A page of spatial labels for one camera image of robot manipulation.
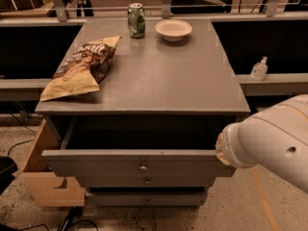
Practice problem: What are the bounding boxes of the grey top drawer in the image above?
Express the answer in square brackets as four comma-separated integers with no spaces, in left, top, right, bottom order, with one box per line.
[42,115,234,178]

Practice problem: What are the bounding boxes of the grey drawer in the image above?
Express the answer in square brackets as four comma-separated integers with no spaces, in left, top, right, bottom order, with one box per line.
[42,115,234,178]
[77,176,215,188]
[86,192,207,207]

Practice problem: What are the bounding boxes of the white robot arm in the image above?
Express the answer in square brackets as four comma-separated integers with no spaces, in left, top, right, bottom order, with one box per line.
[216,94,308,193]

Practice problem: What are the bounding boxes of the grey drawer cabinet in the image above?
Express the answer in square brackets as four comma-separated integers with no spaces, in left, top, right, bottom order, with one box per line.
[37,19,249,200]

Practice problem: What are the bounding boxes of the grey bottom drawer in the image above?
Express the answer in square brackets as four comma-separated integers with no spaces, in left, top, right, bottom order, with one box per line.
[86,192,207,207]

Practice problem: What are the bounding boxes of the grey middle drawer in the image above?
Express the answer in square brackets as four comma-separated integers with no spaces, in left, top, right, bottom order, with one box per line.
[77,176,215,188]

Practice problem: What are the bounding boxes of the clear sanitizer bottle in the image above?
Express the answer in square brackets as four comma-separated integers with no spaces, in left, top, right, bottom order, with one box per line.
[250,56,268,81]

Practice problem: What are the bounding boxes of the grey side shelf right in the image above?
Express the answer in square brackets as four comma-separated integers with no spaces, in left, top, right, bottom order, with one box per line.
[237,73,308,96]

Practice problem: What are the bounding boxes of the grey side shelf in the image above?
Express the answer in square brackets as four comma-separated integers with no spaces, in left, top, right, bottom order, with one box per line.
[0,79,49,101]
[237,73,308,96]

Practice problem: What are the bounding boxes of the white paper bowl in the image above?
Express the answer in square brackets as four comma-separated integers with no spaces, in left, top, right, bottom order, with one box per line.
[155,19,193,42]

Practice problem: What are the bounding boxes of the black office chair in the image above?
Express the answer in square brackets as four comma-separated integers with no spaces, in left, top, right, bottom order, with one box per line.
[170,0,235,15]

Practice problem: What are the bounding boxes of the green soda can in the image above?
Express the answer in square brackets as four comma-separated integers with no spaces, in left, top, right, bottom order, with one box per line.
[127,3,145,39]

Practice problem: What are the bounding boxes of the brown yellow chip bag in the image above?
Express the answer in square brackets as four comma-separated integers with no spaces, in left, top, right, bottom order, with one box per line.
[40,36,121,101]

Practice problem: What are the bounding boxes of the light wooden box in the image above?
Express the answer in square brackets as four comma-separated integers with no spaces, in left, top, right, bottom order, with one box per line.
[22,120,85,207]

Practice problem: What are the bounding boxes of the black object at left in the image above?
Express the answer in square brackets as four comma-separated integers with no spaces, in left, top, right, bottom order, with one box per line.
[0,156,18,194]

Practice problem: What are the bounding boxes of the grey side shelf left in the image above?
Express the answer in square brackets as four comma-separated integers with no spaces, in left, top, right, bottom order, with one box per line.
[0,79,49,101]

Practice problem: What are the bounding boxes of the black floor cables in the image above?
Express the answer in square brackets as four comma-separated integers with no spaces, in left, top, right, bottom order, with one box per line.
[0,113,100,231]

